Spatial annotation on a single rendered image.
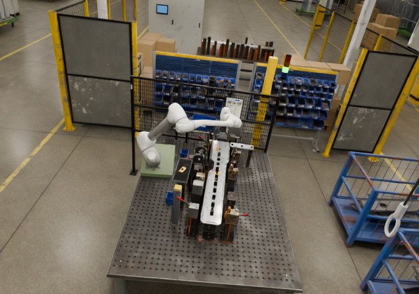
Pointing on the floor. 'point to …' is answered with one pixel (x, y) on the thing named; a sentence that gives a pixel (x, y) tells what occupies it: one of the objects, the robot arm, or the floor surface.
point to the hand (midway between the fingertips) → (221, 139)
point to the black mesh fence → (184, 111)
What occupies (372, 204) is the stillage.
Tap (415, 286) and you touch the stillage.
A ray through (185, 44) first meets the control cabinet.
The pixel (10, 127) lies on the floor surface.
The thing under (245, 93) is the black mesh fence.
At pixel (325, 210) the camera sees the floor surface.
